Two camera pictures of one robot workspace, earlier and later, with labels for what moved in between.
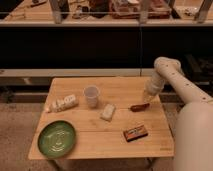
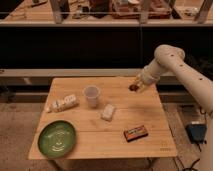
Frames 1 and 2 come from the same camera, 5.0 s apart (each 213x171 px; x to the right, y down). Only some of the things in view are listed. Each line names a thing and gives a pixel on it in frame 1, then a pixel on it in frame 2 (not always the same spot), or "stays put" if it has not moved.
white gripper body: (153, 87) → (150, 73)
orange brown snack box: (135, 133) stays put
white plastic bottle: (62, 103) stays put
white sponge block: (108, 112) stays put
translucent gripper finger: (148, 98) → (141, 82)
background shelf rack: (111, 13) stays put
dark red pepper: (139, 108) → (133, 87)
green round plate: (56, 139) stays put
